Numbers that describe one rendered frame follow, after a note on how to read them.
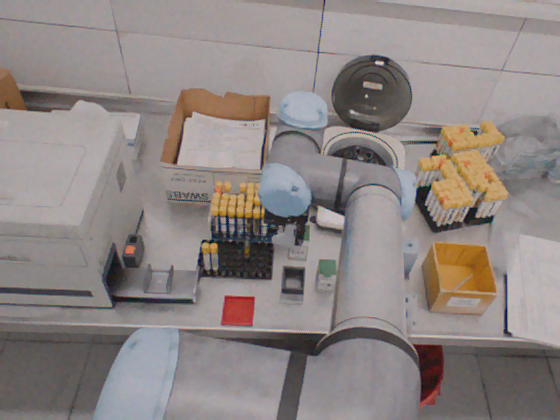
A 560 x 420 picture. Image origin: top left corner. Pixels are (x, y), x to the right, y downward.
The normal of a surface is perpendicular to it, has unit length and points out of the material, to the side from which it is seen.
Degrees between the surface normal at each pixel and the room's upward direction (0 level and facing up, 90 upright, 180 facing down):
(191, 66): 90
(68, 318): 0
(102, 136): 0
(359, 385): 22
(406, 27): 90
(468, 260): 90
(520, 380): 0
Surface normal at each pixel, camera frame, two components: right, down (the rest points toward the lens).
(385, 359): 0.42, -0.77
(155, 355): 0.11, -0.88
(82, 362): 0.14, -0.66
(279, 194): -0.14, 0.73
